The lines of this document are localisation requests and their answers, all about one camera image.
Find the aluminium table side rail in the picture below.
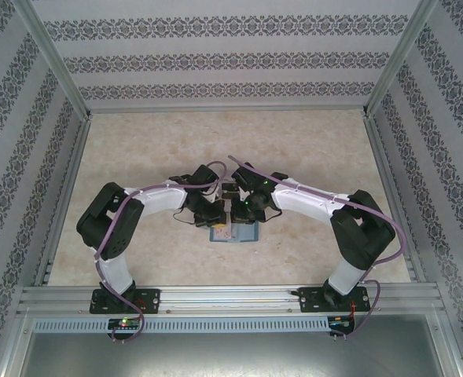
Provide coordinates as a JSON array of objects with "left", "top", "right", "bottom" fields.
[
  {"left": 34, "top": 115, "right": 94, "bottom": 287},
  {"left": 362, "top": 113, "right": 427, "bottom": 283}
]

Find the aluminium table base rail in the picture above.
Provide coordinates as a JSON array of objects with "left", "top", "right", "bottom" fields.
[{"left": 17, "top": 285, "right": 441, "bottom": 316}]

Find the grey sheet metal panel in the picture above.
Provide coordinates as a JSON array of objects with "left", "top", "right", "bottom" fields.
[{"left": 18, "top": 331, "right": 462, "bottom": 377}]

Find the purple cable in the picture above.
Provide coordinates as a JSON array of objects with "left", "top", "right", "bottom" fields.
[
  {"left": 227, "top": 156, "right": 408, "bottom": 343},
  {"left": 93, "top": 159, "right": 229, "bottom": 343}
]

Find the small controller circuit board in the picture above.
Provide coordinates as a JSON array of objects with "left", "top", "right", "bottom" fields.
[
  {"left": 328, "top": 313, "right": 357, "bottom": 330},
  {"left": 108, "top": 317, "right": 144, "bottom": 330}
]

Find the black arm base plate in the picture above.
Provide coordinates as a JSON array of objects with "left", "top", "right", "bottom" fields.
[
  {"left": 90, "top": 288, "right": 162, "bottom": 315},
  {"left": 298, "top": 286, "right": 370, "bottom": 314}
]

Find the aluminium frame post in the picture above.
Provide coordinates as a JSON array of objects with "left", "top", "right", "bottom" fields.
[
  {"left": 17, "top": 0, "right": 91, "bottom": 119},
  {"left": 362, "top": 0, "right": 440, "bottom": 117}
]

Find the slotted grey cable duct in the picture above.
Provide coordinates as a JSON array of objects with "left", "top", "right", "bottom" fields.
[{"left": 32, "top": 316, "right": 331, "bottom": 333}]

